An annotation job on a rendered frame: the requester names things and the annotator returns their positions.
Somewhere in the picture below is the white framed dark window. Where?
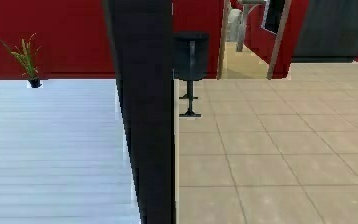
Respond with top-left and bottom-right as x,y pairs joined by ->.
260,0 -> 287,36

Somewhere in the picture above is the black pedestal chair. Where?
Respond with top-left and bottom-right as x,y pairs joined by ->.
172,31 -> 211,118

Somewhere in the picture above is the dark grey cupboard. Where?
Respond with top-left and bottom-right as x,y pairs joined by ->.
291,0 -> 358,64

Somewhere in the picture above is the green house plant black pot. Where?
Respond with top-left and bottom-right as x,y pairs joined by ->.
0,32 -> 44,90

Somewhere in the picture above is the black room door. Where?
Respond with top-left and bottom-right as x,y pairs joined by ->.
102,0 -> 177,224

